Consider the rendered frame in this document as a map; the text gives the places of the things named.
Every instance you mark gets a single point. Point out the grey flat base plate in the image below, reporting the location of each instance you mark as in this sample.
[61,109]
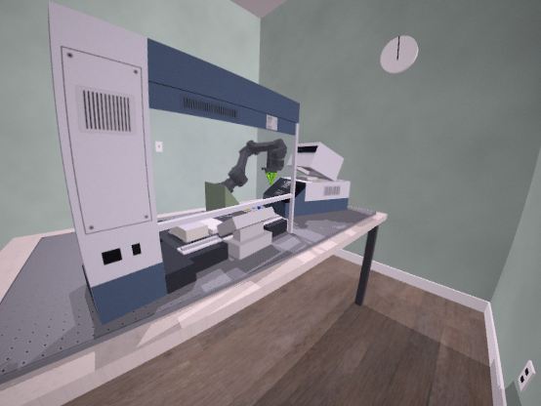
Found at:
[48,314]

